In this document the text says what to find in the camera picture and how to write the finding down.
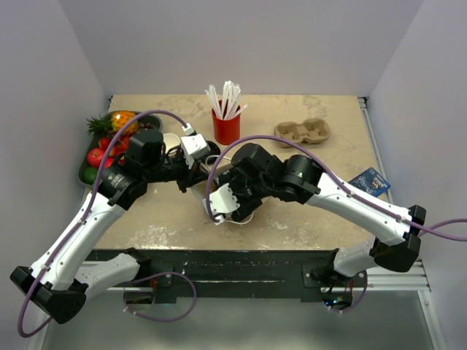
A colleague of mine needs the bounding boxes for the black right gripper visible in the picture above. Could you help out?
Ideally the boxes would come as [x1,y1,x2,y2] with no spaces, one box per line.
[214,167,273,222]

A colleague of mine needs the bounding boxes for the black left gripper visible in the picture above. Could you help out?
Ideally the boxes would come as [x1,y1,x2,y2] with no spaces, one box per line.
[145,149,212,193]

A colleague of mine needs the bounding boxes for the brown pulp cup carrier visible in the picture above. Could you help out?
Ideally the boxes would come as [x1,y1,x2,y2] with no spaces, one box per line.
[274,118,331,144]

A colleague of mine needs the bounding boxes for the brown paper takeout bag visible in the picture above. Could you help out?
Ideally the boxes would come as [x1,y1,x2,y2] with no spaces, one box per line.
[190,155,255,225]

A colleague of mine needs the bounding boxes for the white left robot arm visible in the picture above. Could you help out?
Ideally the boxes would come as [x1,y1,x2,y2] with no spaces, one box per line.
[10,129,209,324]

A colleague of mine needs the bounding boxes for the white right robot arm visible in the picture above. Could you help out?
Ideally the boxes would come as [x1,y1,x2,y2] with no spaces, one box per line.
[214,143,426,287]

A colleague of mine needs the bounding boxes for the stacked brown paper cups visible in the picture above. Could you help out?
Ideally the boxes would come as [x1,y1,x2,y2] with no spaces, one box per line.
[163,133,180,154]

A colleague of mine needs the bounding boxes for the black plastic cup lid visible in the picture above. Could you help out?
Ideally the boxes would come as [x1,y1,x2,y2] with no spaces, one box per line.
[207,141,221,156]

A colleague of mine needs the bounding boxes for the red ribbed straw cup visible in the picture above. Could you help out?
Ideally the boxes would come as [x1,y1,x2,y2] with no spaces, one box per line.
[211,109,241,146]

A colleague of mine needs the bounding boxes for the dark red grape bunch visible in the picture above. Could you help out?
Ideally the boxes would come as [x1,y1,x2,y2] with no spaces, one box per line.
[139,123,156,130]

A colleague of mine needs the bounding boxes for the dark green fruit tray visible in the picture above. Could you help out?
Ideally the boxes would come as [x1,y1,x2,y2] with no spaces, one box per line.
[78,111,162,187]

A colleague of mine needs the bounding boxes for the red lychee fruit cluster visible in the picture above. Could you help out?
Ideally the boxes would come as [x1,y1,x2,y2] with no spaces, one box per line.
[98,136,130,158]

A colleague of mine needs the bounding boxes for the white wrapped straw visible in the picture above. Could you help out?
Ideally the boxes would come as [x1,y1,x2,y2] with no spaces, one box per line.
[220,80,231,119]
[208,85,225,118]
[225,82,241,120]
[229,104,248,120]
[204,89,224,120]

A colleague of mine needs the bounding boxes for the orange pineapple fruit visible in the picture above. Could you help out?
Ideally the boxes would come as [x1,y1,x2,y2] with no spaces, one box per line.
[87,110,136,136]

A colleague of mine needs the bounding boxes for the red apple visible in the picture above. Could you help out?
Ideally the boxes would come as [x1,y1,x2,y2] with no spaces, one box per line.
[87,147,105,168]

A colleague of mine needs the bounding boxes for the green lime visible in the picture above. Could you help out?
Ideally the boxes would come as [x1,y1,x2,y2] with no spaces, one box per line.
[82,167,98,185]

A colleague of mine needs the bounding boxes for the blue card packet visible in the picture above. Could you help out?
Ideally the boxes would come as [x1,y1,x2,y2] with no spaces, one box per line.
[349,167,390,197]

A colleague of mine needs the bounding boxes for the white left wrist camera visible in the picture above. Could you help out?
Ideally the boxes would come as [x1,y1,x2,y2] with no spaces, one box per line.
[180,134,210,160]

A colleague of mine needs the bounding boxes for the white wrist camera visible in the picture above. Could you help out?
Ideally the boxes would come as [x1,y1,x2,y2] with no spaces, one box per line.
[180,134,210,160]
[207,184,240,225]

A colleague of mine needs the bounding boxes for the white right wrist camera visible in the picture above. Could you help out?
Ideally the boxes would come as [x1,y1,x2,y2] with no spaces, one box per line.
[207,184,240,225]

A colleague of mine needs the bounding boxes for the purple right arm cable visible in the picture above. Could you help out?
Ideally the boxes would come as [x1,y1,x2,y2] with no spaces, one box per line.
[204,135,467,314]

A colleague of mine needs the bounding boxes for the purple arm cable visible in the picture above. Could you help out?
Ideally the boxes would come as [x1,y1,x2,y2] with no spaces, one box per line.
[17,109,198,338]
[204,135,467,314]

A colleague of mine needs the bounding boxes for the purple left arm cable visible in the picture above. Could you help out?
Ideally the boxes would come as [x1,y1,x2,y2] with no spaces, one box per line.
[17,109,198,338]

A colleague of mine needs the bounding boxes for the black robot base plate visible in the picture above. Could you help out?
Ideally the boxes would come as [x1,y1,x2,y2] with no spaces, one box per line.
[87,249,369,305]

